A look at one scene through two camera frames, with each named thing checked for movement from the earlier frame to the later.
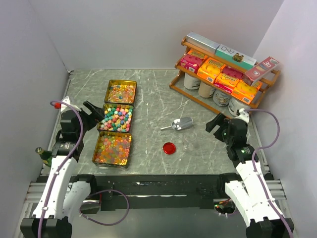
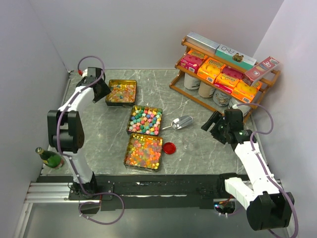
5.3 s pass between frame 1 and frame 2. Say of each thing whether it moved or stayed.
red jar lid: stayed
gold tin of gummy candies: moved
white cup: stayed
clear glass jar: stayed
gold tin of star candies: moved
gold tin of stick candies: stayed
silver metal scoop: stayed
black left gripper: moved
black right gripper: stayed
